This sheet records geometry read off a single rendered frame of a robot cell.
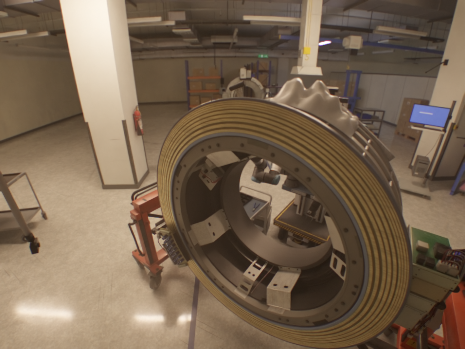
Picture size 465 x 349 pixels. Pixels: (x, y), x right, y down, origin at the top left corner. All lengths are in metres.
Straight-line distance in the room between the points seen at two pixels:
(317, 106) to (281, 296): 1.09
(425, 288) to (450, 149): 5.06
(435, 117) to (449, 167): 1.81
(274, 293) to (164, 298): 1.28
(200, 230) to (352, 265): 0.99
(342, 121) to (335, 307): 0.83
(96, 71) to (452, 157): 7.03
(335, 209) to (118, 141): 3.71
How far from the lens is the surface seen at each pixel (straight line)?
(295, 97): 1.00
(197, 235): 1.59
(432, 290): 1.17
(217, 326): 2.22
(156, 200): 2.05
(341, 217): 0.87
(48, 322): 2.78
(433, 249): 1.22
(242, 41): 13.25
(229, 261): 1.70
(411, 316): 1.29
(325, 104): 0.96
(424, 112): 4.75
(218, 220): 1.61
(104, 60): 3.96
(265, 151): 0.87
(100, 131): 4.19
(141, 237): 2.15
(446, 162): 6.16
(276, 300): 1.51
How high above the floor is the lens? 1.98
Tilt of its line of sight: 26 degrees down
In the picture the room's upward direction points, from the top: straight up
